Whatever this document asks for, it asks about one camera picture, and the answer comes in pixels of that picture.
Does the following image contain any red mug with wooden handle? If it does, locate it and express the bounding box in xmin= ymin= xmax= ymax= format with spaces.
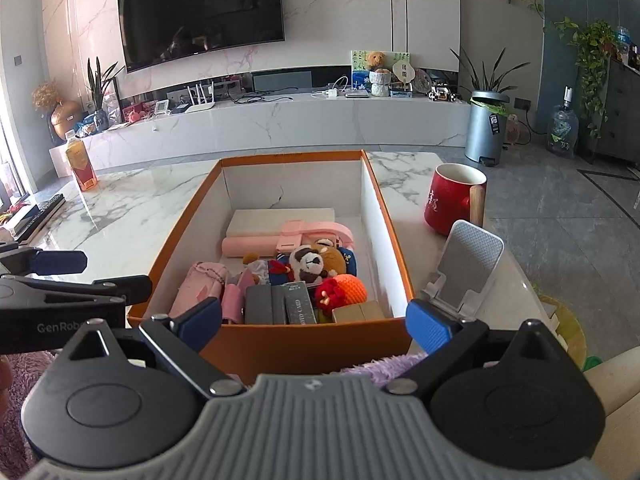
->
xmin=424 ymin=162 xmax=488 ymax=237

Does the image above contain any dark grey box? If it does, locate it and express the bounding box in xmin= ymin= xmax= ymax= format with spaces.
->
xmin=244 ymin=284 xmax=287 ymax=326

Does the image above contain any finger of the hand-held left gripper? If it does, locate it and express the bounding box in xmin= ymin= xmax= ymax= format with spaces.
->
xmin=0 ymin=274 xmax=153 ymax=312
xmin=0 ymin=242 xmax=88 ymax=277

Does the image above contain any beige sofa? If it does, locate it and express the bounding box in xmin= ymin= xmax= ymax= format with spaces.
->
xmin=582 ymin=345 xmax=640 ymax=416

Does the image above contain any white box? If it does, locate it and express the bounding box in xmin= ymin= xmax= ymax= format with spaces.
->
xmin=226 ymin=206 xmax=336 ymax=238

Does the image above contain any plant in blue vase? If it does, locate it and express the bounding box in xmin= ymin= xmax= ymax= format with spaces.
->
xmin=85 ymin=56 xmax=126 ymax=128

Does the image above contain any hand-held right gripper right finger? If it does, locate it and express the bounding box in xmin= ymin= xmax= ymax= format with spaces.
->
xmin=382 ymin=298 xmax=576 ymax=396

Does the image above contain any black white toy car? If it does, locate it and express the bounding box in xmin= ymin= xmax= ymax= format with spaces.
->
xmin=425 ymin=86 xmax=463 ymax=103

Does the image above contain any grey drawer cabinet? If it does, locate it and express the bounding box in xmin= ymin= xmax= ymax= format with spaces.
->
xmin=595 ymin=55 xmax=640 ymax=166

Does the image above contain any black wall television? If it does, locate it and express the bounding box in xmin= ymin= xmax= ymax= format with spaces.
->
xmin=116 ymin=0 xmax=286 ymax=73

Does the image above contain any white grey phone stand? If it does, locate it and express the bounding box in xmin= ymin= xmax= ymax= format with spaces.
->
xmin=420 ymin=220 xmax=505 ymax=318

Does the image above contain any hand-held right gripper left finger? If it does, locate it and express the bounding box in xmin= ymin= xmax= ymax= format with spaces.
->
xmin=37 ymin=297 xmax=246 ymax=401

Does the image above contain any red crochet ball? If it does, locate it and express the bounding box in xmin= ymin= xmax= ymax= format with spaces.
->
xmin=315 ymin=274 xmax=368 ymax=308

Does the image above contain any hanging ivy plant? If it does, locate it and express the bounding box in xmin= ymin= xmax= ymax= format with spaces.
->
xmin=472 ymin=0 xmax=618 ymax=138

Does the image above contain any plush bear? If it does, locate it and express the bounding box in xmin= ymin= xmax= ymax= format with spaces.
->
xmin=242 ymin=239 xmax=358 ymax=286

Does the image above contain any grey pedal trash bin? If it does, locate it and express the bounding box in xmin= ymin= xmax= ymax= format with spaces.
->
xmin=464 ymin=90 xmax=511 ymax=167

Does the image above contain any pink cloth pouch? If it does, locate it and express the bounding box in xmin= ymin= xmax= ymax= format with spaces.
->
xmin=172 ymin=260 xmax=232 ymax=318

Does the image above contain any white flower pot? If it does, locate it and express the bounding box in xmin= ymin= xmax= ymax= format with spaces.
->
xmin=369 ymin=69 xmax=393 ymax=97

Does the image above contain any white router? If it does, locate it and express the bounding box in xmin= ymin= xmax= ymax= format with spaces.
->
xmin=185 ymin=81 xmax=217 ymax=112

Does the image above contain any long-leaf potted plant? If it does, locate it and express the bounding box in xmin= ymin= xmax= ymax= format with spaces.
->
xmin=450 ymin=47 xmax=531 ymax=106

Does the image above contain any dark printed card box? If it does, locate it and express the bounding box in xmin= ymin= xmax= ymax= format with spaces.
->
xmin=284 ymin=281 xmax=321 ymax=326

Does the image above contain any gold vase with dried flowers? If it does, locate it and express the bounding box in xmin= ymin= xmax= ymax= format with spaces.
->
xmin=32 ymin=80 xmax=83 ymax=141

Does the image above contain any green yellow floor mat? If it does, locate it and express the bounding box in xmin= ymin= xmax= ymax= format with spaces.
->
xmin=532 ymin=292 xmax=603 ymax=373

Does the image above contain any grey speaker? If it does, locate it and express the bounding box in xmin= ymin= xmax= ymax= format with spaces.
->
xmin=251 ymin=70 xmax=313 ymax=93

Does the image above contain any round fan ornament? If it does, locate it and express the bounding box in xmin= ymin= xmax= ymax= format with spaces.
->
xmin=392 ymin=57 xmax=417 ymax=86

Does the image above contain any black keyboard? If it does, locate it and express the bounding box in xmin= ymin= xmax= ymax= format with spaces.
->
xmin=12 ymin=192 xmax=67 ymax=241

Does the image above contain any purple fluffy blanket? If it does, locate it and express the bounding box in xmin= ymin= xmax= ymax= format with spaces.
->
xmin=0 ymin=350 xmax=428 ymax=480

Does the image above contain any amber drink bottle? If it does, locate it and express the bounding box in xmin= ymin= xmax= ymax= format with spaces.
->
xmin=64 ymin=130 xmax=98 ymax=192

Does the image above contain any clear water jug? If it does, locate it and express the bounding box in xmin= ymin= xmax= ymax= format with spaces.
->
xmin=546 ymin=85 xmax=581 ymax=158

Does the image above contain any orange cardboard box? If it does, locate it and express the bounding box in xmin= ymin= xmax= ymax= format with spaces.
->
xmin=126 ymin=150 xmax=416 ymax=378

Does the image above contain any white marble TV console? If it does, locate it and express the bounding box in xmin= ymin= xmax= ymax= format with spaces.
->
xmin=48 ymin=91 xmax=473 ymax=178

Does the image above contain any small brown cardboard box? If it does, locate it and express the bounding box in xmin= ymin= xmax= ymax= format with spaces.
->
xmin=331 ymin=300 xmax=386 ymax=323

